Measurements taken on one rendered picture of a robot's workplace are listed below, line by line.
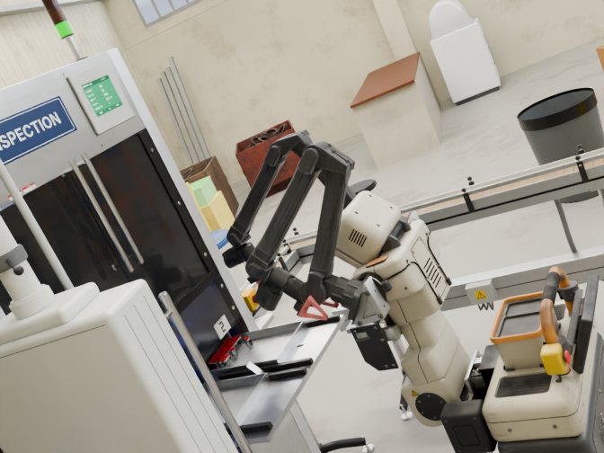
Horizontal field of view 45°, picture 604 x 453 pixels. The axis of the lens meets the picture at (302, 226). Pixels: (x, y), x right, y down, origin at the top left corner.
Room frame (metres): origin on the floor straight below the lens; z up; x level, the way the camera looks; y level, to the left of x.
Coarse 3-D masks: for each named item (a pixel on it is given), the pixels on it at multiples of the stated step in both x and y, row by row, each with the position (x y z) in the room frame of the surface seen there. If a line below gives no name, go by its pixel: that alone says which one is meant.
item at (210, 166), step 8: (208, 160) 9.00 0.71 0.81; (216, 160) 8.91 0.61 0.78; (192, 168) 8.75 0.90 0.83; (200, 168) 9.02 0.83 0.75; (208, 168) 8.31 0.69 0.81; (216, 168) 8.70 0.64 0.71; (184, 176) 8.68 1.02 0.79; (192, 176) 8.11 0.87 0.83; (200, 176) 8.10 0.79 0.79; (216, 176) 8.50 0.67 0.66; (224, 176) 8.92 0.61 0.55; (216, 184) 8.32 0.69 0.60; (224, 184) 8.71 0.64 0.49; (224, 192) 8.51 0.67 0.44; (232, 192) 8.93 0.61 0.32; (232, 200) 8.72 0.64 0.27; (232, 208) 8.54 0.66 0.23
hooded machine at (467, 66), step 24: (456, 0) 9.70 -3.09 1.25; (432, 24) 9.47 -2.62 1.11; (456, 24) 9.37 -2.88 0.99; (480, 24) 9.66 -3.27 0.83; (432, 48) 9.47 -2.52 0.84; (456, 48) 9.37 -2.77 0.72; (480, 48) 9.27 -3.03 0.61; (456, 72) 9.41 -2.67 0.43; (480, 72) 9.31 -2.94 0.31; (456, 96) 9.45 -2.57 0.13; (480, 96) 9.38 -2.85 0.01
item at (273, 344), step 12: (288, 324) 2.61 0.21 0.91; (300, 324) 2.54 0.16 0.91; (252, 336) 2.70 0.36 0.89; (264, 336) 2.67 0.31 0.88; (276, 336) 2.62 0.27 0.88; (288, 336) 2.57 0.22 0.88; (300, 336) 2.51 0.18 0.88; (264, 348) 2.56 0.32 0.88; (276, 348) 2.51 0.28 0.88; (288, 348) 2.42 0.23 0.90; (240, 360) 2.55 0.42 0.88; (252, 360) 2.50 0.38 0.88; (264, 360) 2.38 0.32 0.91; (276, 360) 2.35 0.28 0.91; (216, 372) 2.49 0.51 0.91
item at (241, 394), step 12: (204, 384) 2.42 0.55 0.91; (228, 384) 2.36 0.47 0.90; (240, 384) 2.34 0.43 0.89; (252, 384) 2.32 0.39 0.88; (264, 384) 2.25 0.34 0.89; (228, 396) 2.30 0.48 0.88; (240, 396) 2.26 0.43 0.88; (252, 396) 2.17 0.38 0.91; (216, 408) 2.26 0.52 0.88; (240, 408) 2.18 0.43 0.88; (252, 408) 2.15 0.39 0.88; (240, 420) 2.09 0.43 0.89
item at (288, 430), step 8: (288, 416) 2.68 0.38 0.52; (280, 424) 2.63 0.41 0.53; (288, 424) 2.66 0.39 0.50; (296, 424) 2.70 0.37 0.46; (280, 432) 2.61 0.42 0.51; (288, 432) 2.64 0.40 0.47; (296, 432) 2.68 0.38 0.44; (272, 440) 2.55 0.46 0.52; (280, 440) 2.59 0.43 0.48; (288, 440) 2.62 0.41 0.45; (296, 440) 2.66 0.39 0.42; (304, 440) 2.70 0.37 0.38; (256, 448) 2.47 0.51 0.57; (264, 448) 2.50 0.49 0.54; (272, 448) 2.54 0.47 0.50; (280, 448) 2.57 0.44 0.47; (288, 448) 2.61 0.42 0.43; (296, 448) 2.64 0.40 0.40; (304, 448) 2.68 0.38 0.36
